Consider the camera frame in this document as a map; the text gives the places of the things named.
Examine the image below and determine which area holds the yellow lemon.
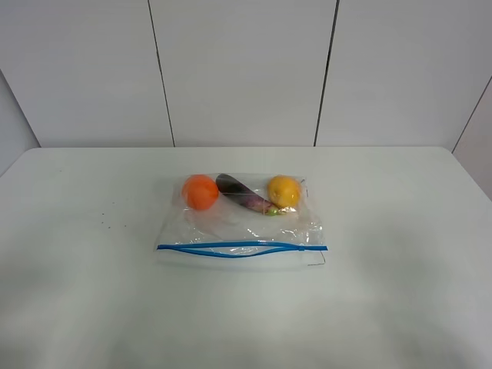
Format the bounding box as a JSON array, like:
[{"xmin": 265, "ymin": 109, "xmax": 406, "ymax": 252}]
[{"xmin": 267, "ymin": 175, "xmax": 301, "ymax": 208}]

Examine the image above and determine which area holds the orange fruit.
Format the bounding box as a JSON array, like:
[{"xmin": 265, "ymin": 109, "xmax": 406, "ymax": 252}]
[{"xmin": 181, "ymin": 175, "xmax": 219, "ymax": 211}]

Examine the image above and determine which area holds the purple eggplant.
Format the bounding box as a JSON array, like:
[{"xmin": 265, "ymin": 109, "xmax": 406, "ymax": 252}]
[{"xmin": 215, "ymin": 174, "xmax": 280, "ymax": 216}]

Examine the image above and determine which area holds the clear zip bag blue seal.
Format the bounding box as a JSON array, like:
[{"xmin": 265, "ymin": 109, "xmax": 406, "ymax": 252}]
[{"xmin": 155, "ymin": 173, "xmax": 328, "ymax": 269}]

